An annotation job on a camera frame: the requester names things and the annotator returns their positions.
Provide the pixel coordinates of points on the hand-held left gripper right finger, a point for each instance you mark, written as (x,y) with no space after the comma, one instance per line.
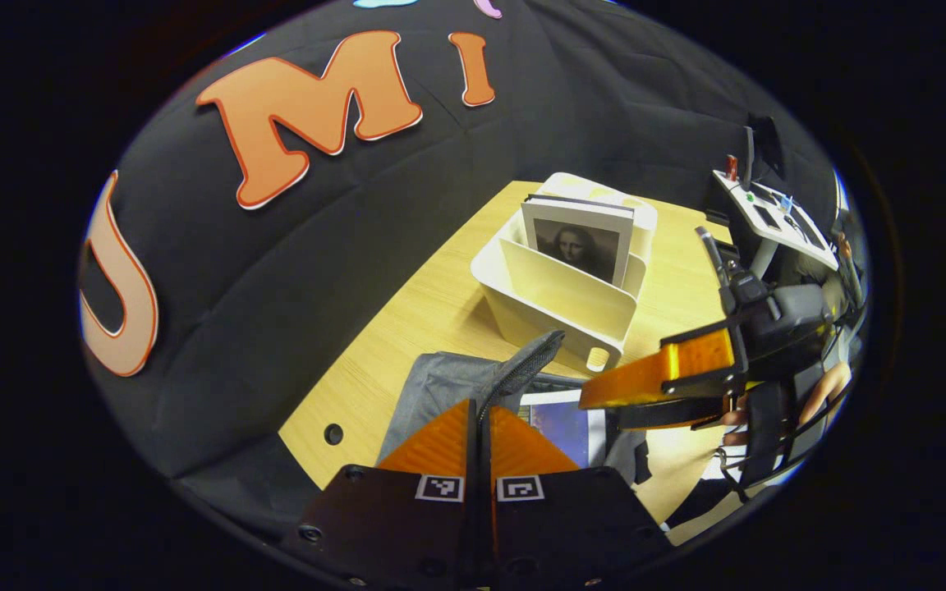
(571,525)

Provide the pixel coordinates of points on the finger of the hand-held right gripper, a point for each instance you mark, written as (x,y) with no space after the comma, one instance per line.
(670,414)
(645,373)

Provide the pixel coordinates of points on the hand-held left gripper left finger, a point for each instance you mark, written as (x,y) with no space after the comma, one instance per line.
(391,525)

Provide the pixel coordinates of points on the blue cover book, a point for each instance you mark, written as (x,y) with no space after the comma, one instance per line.
(559,427)

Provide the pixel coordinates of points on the white plastic bookshelf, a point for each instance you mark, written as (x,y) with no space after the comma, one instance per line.
(563,304)

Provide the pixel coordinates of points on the portrait cover book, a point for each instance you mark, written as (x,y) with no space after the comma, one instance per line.
(580,246)

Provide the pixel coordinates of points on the grey schoolbag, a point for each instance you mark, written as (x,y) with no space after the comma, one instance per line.
(440,386)

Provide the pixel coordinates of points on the black backdrop cloth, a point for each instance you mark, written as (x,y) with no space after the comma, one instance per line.
(276,271)

